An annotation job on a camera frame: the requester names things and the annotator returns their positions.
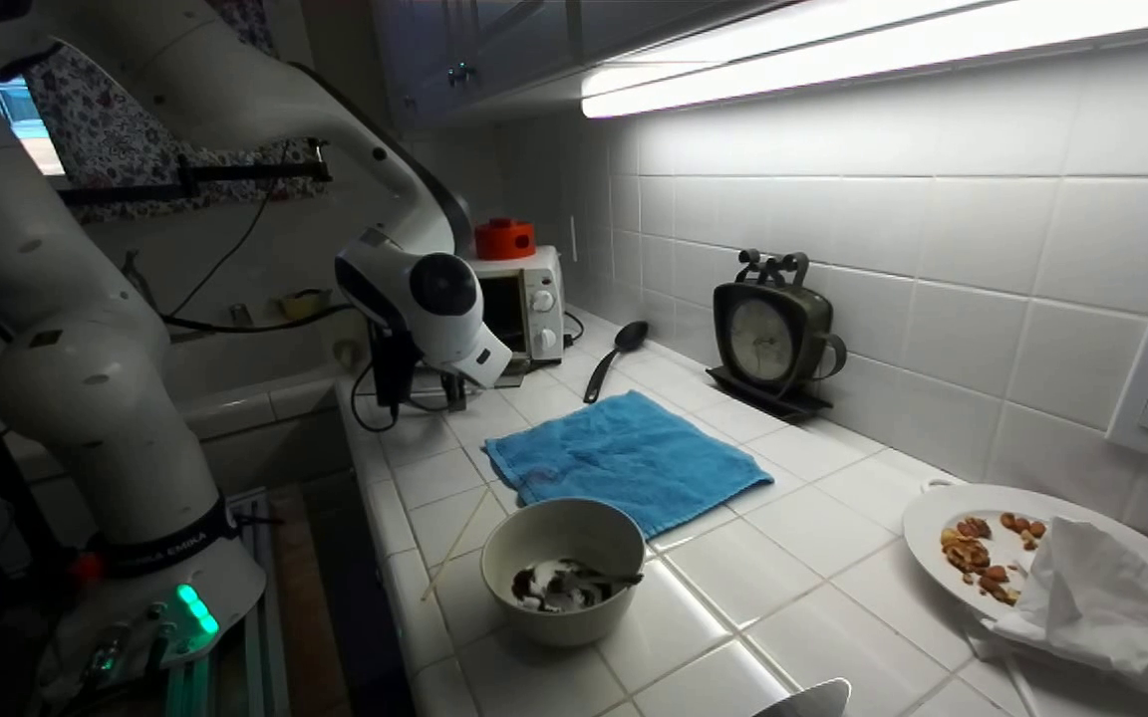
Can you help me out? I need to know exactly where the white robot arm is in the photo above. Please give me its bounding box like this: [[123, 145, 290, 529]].
[[0, 0, 509, 703]]

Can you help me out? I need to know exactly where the under-cabinet light bar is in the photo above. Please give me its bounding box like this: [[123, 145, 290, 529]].
[[581, 0, 1148, 120]]

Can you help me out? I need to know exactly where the small white bowl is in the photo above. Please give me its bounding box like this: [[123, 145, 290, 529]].
[[757, 680, 852, 717]]

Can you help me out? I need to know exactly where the blue cloth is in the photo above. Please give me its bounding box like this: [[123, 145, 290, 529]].
[[486, 389, 769, 537]]

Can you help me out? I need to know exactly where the black ladle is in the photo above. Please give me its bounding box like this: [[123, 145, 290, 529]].
[[581, 318, 650, 408]]

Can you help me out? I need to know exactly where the white toy oven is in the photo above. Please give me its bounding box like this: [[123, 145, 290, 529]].
[[476, 249, 567, 362]]

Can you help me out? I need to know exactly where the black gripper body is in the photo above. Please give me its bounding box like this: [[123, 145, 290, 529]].
[[366, 326, 420, 411]]

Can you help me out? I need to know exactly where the crumpled white napkin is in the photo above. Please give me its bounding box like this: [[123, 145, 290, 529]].
[[988, 517, 1148, 695]]

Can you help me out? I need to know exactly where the black kitchen scale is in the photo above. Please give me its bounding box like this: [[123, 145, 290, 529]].
[[711, 250, 851, 423]]

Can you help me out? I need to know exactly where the white bowl with spoon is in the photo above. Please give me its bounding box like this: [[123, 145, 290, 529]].
[[480, 498, 646, 648]]

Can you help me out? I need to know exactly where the white plate with food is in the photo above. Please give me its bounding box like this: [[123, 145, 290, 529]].
[[901, 485, 1148, 621]]

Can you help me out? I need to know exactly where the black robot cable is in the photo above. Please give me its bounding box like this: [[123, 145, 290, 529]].
[[120, 194, 471, 439]]

